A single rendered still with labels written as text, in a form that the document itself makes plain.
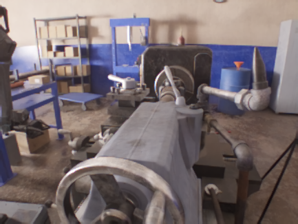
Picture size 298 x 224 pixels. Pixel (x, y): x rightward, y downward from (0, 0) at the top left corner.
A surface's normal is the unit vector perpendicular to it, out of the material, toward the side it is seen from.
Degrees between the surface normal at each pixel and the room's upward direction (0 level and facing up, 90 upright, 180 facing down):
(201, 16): 90
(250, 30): 90
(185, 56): 90
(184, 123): 79
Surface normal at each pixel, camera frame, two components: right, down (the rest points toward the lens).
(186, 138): 0.54, 0.08
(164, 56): -0.20, 0.32
